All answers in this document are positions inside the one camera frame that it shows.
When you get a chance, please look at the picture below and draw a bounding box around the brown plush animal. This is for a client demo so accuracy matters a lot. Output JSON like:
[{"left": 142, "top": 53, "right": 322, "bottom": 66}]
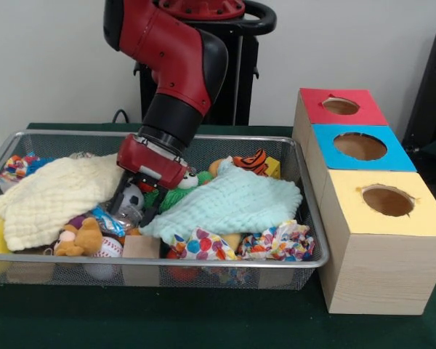
[{"left": 53, "top": 217, "right": 103, "bottom": 257}]

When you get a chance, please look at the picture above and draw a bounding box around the white baseball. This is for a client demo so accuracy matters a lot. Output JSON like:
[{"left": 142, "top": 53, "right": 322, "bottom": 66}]
[{"left": 93, "top": 236, "right": 124, "bottom": 258}]

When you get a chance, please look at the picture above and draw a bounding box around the crumpled polka dot paper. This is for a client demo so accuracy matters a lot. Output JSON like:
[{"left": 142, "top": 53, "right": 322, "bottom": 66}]
[{"left": 169, "top": 227, "right": 238, "bottom": 261}]

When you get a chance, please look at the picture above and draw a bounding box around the black and white soccer ball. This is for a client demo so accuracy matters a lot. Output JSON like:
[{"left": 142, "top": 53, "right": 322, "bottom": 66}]
[{"left": 116, "top": 181, "right": 145, "bottom": 215}]

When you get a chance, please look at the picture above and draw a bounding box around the green spiky toy with eyes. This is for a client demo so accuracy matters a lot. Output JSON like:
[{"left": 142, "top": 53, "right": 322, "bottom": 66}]
[{"left": 143, "top": 170, "right": 215, "bottom": 215}]

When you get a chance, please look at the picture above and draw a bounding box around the black cable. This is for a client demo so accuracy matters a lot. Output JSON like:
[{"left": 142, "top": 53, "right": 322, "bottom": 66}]
[{"left": 111, "top": 108, "right": 131, "bottom": 124}]

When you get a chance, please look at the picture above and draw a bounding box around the wooden box with three holes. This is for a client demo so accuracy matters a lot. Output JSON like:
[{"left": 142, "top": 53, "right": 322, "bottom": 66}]
[{"left": 291, "top": 87, "right": 436, "bottom": 316}]

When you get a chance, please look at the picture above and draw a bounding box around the crushed clear bottle blue label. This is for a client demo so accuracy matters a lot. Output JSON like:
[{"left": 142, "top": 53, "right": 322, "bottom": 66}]
[{"left": 90, "top": 205, "right": 146, "bottom": 237}]

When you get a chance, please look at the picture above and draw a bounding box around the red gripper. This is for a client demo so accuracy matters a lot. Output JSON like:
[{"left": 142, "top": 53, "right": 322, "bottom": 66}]
[{"left": 110, "top": 133, "right": 190, "bottom": 228}]

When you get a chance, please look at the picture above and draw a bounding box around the crumpled confetti print paper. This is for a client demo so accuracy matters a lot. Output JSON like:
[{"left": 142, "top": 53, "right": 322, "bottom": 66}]
[{"left": 238, "top": 220, "right": 316, "bottom": 262}]

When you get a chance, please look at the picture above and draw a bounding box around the mint green muslin cloth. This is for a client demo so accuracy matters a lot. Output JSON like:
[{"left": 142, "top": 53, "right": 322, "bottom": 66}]
[{"left": 140, "top": 159, "right": 304, "bottom": 241}]

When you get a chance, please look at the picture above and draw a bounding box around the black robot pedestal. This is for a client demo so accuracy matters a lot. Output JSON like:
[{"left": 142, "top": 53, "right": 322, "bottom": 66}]
[{"left": 134, "top": 0, "right": 277, "bottom": 127}]

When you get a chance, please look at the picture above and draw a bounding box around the cream muslin cloth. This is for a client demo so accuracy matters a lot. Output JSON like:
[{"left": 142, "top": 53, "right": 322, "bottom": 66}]
[{"left": 0, "top": 152, "right": 124, "bottom": 252}]

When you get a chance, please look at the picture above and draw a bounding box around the black upright panel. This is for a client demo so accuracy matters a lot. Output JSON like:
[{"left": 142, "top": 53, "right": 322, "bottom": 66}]
[{"left": 402, "top": 23, "right": 436, "bottom": 153}]

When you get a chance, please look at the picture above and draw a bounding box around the orange tiger plush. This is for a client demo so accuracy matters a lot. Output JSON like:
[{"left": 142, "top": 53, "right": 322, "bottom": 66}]
[{"left": 232, "top": 148, "right": 270, "bottom": 178}]

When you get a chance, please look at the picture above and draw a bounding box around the silver wire mesh bin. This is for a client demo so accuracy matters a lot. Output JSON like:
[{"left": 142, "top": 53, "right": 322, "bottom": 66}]
[{"left": 0, "top": 129, "right": 331, "bottom": 291}]

